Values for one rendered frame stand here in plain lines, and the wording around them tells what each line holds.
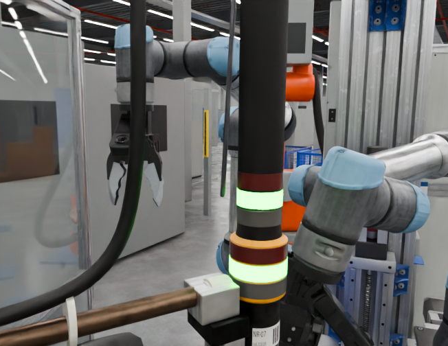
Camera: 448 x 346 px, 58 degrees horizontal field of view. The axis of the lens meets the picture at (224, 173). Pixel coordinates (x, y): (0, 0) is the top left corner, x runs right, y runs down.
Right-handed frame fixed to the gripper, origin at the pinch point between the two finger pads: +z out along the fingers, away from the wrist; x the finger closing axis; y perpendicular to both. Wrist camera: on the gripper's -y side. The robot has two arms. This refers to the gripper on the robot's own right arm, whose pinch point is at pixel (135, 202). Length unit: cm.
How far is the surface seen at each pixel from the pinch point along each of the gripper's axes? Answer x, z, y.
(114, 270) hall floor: 121, 148, 310
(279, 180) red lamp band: -26, -14, -51
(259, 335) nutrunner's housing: -25, -3, -52
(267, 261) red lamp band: -26, -9, -53
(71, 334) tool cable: -15, -6, -59
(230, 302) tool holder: -23, -6, -54
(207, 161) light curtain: 52, 61, 539
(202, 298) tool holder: -21, -7, -55
